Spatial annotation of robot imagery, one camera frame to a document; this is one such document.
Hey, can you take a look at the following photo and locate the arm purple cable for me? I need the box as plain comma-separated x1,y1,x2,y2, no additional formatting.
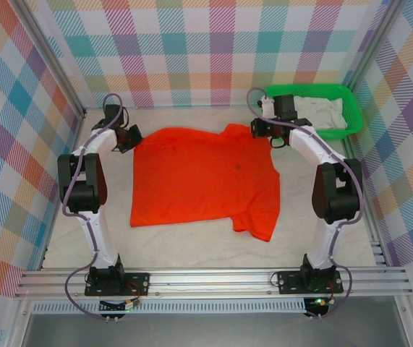
62,93,126,321
246,87,365,321

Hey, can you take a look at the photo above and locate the grey metal panel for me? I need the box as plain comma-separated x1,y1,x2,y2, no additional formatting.
21,313,409,347

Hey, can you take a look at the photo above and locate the white t-shirt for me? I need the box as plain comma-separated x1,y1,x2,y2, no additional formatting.
294,95,349,130

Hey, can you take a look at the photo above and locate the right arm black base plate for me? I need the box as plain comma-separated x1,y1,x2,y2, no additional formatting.
276,270,344,294

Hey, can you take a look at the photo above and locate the orange t-shirt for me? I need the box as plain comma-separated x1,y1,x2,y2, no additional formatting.
129,123,282,242

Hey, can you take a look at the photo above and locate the aluminium frame post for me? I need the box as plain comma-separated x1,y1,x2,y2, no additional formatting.
17,0,87,120
341,0,409,91

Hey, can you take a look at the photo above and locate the aluminium mounting rail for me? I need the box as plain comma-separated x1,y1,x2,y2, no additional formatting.
13,266,413,299

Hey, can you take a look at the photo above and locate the green plastic basket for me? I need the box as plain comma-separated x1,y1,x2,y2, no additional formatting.
265,83,365,141

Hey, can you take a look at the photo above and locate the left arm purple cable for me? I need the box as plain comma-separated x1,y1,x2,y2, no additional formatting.
62,93,126,321

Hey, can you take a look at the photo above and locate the black connector bracket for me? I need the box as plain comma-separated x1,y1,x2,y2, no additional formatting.
302,296,332,320
98,299,137,322

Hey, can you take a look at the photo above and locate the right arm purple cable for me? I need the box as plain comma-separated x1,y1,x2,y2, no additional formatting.
246,87,365,321

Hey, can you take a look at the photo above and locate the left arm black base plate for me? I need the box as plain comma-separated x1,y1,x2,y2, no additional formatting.
84,271,151,297

